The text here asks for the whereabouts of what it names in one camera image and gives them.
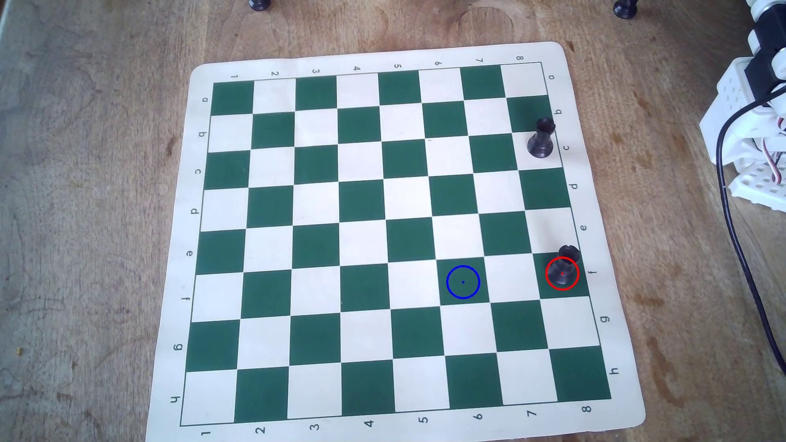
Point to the black rook chess piece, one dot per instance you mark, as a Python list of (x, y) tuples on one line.
[(566, 261), (541, 144)]

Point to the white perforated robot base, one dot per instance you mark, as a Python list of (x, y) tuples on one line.
[(758, 187)]

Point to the green and white chessboard mat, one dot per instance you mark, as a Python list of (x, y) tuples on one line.
[(362, 245)]

